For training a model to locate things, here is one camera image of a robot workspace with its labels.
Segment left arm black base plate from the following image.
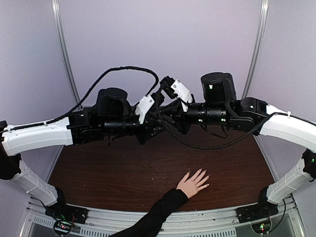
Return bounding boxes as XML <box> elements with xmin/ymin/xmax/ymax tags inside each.
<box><xmin>45</xmin><ymin>205</ymin><xmax>89</xmax><ymax>224</ymax></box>

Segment black sleeved cable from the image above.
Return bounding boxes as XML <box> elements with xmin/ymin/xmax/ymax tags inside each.
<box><xmin>155</xmin><ymin>85</ymin><xmax>287</xmax><ymax>151</ymax></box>
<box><xmin>9</xmin><ymin>66</ymin><xmax>159</xmax><ymax>130</ymax></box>

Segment aluminium frame post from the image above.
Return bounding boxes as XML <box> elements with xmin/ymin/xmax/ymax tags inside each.
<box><xmin>51</xmin><ymin>0</ymin><xmax>80</xmax><ymax>104</ymax></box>
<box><xmin>242</xmin><ymin>0</ymin><xmax>270</xmax><ymax>98</ymax></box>

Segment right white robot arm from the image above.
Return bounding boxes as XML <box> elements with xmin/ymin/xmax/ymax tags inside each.
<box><xmin>160</xmin><ymin>72</ymin><xmax>316</xmax><ymax>218</ymax></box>

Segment right round circuit board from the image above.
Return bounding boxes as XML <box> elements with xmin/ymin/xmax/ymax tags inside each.
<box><xmin>251</xmin><ymin>220</ymin><xmax>272</xmax><ymax>235</ymax></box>

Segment round circuit board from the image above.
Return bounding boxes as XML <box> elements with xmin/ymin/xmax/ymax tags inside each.
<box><xmin>53</xmin><ymin>220</ymin><xmax>74</xmax><ymax>235</ymax></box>
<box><xmin>251</xmin><ymin>220</ymin><xmax>272</xmax><ymax>235</ymax></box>

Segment black sleeved forearm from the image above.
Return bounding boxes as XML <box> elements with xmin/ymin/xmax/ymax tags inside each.
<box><xmin>111</xmin><ymin>188</ymin><xmax>189</xmax><ymax>237</ymax></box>

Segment aluminium front rail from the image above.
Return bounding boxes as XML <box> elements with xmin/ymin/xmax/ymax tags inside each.
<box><xmin>19</xmin><ymin>197</ymin><xmax>306</xmax><ymax>237</ymax></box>

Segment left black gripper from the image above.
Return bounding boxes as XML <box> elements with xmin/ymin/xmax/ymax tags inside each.
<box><xmin>101</xmin><ymin>112</ymin><xmax>168</xmax><ymax>143</ymax></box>

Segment left aluminium frame post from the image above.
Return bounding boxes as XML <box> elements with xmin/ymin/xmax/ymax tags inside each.
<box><xmin>51</xmin><ymin>0</ymin><xmax>80</xmax><ymax>104</ymax></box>

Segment right aluminium frame post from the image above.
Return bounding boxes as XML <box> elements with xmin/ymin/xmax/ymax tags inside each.
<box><xmin>242</xmin><ymin>0</ymin><xmax>270</xmax><ymax>98</ymax></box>

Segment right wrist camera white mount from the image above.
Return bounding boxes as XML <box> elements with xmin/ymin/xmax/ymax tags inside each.
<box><xmin>160</xmin><ymin>76</ymin><xmax>193</xmax><ymax>112</ymax></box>

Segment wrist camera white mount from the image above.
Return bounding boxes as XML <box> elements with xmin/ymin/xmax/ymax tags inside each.
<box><xmin>160</xmin><ymin>76</ymin><xmax>193</xmax><ymax>112</ymax></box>
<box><xmin>135</xmin><ymin>95</ymin><xmax>155</xmax><ymax>124</ymax></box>

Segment right black sleeved cable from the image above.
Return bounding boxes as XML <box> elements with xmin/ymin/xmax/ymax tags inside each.
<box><xmin>155</xmin><ymin>85</ymin><xmax>287</xmax><ymax>151</ymax></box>

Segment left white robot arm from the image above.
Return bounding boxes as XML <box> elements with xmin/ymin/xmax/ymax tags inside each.
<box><xmin>0</xmin><ymin>88</ymin><xmax>158</xmax><ymax>219</ymax></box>

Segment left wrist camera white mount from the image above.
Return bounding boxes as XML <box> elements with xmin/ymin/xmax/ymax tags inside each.
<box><xmin>135</xmin><ymin>95</ymin><xmax>155</xmax><ymax>124</ymax></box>

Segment left round circuit board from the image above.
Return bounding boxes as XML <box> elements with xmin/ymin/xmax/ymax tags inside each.
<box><xmin>53</xmin><ymin>220</ymin><xmax>74</xmax><ymax>235</ymax></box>

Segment left black sleeved cable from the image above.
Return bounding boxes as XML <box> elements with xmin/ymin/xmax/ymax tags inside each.
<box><xmin>9</xmin><ymin>66</ymin><xmax>159</xmax><ymax>130</ymax></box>

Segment person's bare hand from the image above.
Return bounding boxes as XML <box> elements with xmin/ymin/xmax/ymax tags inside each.
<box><xmin>176</xmin><ymin>168</ymin><xmax>210</xmax><ymax>199</ymax></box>

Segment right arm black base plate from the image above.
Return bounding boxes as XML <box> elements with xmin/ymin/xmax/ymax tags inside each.
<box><xmin>236</xmin><ymin>204</ymin><xmax>278</xmax><ymax>223</ymax></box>

